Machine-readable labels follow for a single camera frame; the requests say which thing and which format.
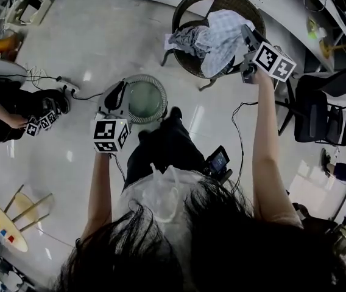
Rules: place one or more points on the person's right forearm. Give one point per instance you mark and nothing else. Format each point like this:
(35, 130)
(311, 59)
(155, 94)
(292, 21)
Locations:
(267, 132)

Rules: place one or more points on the yellow stand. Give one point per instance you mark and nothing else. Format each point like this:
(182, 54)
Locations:
(325, 49)

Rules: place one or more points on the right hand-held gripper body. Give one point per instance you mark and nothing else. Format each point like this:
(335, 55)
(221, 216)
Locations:
(266, 58)

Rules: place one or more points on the black office chair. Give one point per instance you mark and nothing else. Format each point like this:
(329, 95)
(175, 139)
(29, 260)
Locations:
(310, 117)

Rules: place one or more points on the black screen device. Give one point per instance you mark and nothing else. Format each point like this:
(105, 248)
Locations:
(218, 160)

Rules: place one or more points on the person's black shoe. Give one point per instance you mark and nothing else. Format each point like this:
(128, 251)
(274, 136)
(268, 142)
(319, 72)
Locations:
(176, 112)

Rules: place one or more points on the white power strip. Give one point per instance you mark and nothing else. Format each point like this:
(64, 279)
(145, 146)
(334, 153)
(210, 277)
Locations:
(69, 87)

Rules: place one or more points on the orange bag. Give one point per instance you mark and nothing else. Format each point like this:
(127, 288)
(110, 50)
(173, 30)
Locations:
(4, 46)

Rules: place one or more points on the blue block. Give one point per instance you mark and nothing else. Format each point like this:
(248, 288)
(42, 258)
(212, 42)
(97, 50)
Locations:
(3, 232)

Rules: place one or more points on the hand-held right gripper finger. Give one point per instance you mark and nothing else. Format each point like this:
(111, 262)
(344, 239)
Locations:
(247, 38)
(254, 44)

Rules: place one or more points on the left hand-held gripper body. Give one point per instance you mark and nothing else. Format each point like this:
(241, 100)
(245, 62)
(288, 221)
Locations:
(107, 135)

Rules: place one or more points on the dark wicker chair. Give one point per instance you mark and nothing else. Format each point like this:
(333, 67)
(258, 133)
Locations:
(246, 8)

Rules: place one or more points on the red block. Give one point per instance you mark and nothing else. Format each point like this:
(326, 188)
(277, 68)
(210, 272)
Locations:
(11, 239)

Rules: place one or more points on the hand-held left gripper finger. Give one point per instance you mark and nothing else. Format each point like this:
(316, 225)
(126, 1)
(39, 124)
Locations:
(120, 96)
(110, 97)

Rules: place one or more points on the green yellow object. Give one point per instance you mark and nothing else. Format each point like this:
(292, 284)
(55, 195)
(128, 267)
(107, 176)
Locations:
(313, 29)

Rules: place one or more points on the white blue checked shirt clothes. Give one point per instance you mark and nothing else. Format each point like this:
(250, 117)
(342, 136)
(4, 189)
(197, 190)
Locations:
(221, 41)

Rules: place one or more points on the person's left forearm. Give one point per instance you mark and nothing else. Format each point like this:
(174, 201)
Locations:
(100, 187)

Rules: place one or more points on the grey slatted laundry basket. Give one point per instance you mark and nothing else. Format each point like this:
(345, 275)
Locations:
(145, 102)

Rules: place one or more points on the person's white blouse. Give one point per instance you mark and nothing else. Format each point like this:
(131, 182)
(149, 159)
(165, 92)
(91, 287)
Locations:
(160, 199)

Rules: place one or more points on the person's black trousers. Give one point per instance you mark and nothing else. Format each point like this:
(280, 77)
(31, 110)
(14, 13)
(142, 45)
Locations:
(164, 144)

